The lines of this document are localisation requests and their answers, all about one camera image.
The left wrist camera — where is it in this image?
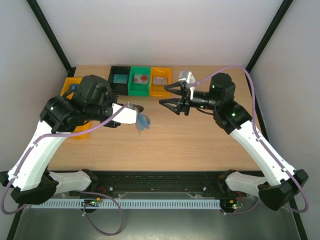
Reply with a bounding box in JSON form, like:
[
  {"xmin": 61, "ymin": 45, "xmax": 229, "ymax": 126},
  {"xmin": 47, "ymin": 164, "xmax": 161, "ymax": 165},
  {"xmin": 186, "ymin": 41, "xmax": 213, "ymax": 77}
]
[{"xmin": 112, "ymin": 103, "xmax": 144, "ymax": 125}]

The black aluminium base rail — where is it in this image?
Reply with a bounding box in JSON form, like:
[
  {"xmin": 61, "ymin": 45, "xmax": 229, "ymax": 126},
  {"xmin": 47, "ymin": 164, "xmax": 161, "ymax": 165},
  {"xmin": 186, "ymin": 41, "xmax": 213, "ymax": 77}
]
[{"xmin": 47, "ymin": 170, "xmax": 291, "ymax": 198}]

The teal card stack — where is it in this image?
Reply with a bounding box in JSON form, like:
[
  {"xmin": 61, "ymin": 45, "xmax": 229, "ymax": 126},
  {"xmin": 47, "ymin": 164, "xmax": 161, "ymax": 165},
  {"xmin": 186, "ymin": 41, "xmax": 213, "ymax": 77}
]
[{"xmin": 112, "ymin": 74, "xmax": 128, "ymax": 84}]

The black frame post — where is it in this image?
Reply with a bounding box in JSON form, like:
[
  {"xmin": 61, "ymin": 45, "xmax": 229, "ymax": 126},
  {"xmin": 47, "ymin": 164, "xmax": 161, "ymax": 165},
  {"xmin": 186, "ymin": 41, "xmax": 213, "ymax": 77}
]
[
  {"xmin": 26, "ymin": 0, "xmax": 76, "ymax": 77},
  {"xmin": 243, "ymin": 0, "xmax": 295, "ymax": 73}
]

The green storage bin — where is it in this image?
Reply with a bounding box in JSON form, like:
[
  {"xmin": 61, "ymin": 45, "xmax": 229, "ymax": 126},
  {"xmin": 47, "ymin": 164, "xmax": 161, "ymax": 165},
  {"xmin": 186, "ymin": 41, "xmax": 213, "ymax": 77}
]
[{"xmin": 128, "ymin": 66, "xmax": 151, "ymax": 97}]

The blue card stack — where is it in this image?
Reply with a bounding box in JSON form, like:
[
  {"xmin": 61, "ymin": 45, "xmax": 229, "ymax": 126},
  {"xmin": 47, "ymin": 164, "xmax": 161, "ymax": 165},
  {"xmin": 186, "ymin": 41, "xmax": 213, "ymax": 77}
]
[{"xmin": 69, "ymin": 83, "xmax": 79, "ymax": 91}]

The black storage bin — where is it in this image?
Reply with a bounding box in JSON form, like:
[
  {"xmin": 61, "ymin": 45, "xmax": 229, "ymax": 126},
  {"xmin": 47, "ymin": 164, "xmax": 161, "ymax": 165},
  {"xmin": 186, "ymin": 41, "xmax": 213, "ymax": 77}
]
[{"xmin": 108, "ymin": 65, "xmax": 131, "ymax": 96}]

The orange three-compartment bin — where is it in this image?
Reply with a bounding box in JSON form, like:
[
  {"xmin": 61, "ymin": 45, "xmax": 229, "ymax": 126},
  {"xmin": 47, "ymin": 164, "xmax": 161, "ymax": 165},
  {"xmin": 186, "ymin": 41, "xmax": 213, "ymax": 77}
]
[{"xmin": 60, "ymin": 77, "xmax": 91, "ymax": 140}]

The blue card holder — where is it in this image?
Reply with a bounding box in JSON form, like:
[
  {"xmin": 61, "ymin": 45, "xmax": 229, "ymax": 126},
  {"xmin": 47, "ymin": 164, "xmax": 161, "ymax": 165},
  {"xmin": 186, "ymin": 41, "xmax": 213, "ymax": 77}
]
[{"xmin": 135, "ymin": 112, "xmax": 151, "ymax": 134}]

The grey-pink card stack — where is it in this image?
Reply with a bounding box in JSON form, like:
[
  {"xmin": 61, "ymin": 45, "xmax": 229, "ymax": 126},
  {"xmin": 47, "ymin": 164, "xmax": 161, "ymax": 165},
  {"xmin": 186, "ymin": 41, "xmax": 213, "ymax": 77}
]
[{"xmin": 152, "ymin": 76, "xmax": 168, "ymax": 86}]

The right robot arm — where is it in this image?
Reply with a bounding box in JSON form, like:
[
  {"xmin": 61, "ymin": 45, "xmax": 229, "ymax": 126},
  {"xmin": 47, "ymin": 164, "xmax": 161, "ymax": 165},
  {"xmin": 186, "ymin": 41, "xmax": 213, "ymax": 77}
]
[{"xmin": 159, "ymin": 71, "xmax": 309, "ymax": 211}]

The white slotted cable duct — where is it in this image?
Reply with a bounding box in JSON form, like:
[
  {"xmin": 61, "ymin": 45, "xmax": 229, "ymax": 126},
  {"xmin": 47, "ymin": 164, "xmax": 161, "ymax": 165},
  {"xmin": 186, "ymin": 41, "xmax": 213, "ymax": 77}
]
[{"xmin": 31, "ymin": 198, "xmax": 221, "ymax": 210}]

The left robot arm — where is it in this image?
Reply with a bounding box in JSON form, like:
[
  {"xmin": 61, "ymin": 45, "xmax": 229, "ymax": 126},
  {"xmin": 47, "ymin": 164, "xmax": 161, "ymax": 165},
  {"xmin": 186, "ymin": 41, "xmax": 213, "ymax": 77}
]
[{"xmin": 0, "ymin": 75, "xmax": 124, "ymax": 206}]

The right black frame post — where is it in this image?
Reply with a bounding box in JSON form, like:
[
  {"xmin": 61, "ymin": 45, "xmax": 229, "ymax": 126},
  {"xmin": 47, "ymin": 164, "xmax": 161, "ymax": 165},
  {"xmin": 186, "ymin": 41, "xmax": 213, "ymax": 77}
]
[{"xmin": 243, "ymin": 0, "xmax": 295, "ymax": 73}]

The red-dotted card stack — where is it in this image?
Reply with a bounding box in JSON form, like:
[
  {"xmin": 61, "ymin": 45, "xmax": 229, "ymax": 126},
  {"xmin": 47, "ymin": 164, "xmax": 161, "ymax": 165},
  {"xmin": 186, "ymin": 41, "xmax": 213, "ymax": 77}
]
[{"xmin": 133, "ymin": 74, "xmax": 149, "ymax": 85}]

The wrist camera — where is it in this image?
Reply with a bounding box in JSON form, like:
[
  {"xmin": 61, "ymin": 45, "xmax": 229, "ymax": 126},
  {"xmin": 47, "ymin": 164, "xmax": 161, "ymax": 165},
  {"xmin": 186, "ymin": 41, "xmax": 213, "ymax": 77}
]
[
  {"xmin": 112, "ymin": 103, "xmax": 144, "ymax": 125},
  {"xmin": 178, "ymin": 70, "xmax": 196, "ymax": 100}
]

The left black frame post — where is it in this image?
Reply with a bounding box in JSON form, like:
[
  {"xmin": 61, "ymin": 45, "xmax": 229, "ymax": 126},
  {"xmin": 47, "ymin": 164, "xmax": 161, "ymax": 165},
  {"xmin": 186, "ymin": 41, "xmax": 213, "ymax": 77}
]
[{"xmin": 26, "ymin": 0, "xmax": 76, "ymax": 77}]

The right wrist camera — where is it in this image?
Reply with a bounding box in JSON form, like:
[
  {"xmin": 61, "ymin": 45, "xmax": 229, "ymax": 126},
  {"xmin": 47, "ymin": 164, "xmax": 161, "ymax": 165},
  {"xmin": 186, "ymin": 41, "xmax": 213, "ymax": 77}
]
[{"xmin": 178, "ymin": 70, "xmax": 196, "ymax": 100}]

